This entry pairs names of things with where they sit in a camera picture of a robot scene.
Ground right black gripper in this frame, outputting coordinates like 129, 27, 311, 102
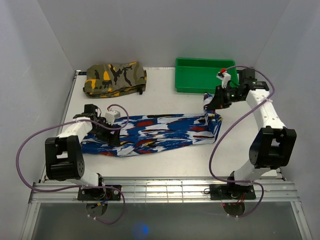
207, 85, 245, 110

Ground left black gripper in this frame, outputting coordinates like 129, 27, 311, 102
89, 118, 121, 146

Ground blue white red patterned trousers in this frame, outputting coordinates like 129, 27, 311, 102
81, 93, 223, 157

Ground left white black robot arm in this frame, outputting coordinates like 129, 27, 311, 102
45, 104, 121, 200

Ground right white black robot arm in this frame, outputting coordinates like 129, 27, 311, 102
206, 66, 297, 199

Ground folded camouflage trousers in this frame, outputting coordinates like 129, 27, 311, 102
83, 61, 147, 99

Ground green plastic tray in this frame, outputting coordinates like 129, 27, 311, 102
175, 57, 236, 94

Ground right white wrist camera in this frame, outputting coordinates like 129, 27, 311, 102
216, 68, 231, 88

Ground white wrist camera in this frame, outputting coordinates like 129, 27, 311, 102
104, 107, 121, 125
216, 68, 231, 88

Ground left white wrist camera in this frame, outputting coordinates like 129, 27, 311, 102
104, 107, 121, 125

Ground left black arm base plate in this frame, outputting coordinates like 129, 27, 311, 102
77, 185, 122, 202

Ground aluminium table edge rail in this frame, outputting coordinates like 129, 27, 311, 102
29, 178, 300, 204

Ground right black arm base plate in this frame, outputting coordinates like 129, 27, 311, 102
209, 184, 256, 200

